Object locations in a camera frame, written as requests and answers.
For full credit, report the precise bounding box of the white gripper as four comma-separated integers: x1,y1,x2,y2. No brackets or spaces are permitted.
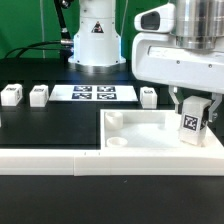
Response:
132,33,224,123

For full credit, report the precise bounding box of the white L-shaped obstacle fence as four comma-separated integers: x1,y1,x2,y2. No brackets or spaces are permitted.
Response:
0,149,224,176

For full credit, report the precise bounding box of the white sheet with tags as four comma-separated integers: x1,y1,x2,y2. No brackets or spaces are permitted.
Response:
49,85,137,102

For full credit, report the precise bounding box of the white square tabletop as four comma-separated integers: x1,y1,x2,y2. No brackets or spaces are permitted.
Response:
100,110,224,156

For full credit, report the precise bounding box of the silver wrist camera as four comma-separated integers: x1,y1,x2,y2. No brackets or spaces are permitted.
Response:
134,3,175,33

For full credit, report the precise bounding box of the black cable bundle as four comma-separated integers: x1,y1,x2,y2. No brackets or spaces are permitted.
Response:
2,0,75,60

